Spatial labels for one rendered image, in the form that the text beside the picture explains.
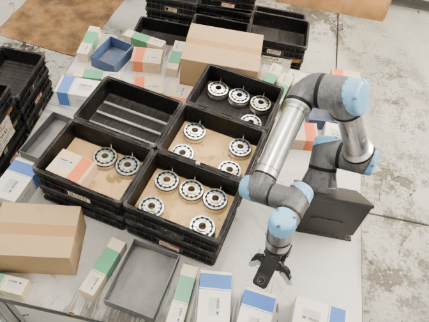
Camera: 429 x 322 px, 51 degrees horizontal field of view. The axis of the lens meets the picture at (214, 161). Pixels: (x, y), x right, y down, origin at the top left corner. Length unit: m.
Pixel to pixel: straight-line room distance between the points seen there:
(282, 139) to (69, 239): 0.88
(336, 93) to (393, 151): 2.05
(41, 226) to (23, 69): 1.53
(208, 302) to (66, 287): 0.55
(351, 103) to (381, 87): 2.46
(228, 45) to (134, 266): 1.24
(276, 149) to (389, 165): 2.03
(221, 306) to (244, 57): 1.27
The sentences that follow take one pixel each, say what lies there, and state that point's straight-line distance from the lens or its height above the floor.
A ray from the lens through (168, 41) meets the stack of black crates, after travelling 3.46.
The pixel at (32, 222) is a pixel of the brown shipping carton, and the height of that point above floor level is 0.86.
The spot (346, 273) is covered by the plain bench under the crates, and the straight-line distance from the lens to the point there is 2.01.
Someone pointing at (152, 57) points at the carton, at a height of 0.78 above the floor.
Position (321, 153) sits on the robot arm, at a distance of 1.86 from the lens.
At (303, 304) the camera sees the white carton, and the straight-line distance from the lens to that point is 1.80.
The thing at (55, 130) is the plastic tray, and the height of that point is 0.70.
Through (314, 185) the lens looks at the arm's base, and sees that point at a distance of 1.86.
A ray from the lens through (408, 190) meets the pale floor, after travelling 3.31.
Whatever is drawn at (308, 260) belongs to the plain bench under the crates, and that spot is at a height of 0.70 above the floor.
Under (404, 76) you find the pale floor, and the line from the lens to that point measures 4.11.
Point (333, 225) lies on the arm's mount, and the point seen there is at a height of 0.80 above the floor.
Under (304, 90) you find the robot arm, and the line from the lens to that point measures 1.50.
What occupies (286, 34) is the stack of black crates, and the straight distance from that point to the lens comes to 3.30.
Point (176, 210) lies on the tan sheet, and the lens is 1.85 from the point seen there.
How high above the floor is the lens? 2.43
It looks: 53 degrees down
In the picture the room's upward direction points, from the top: 8 degrees clockwise
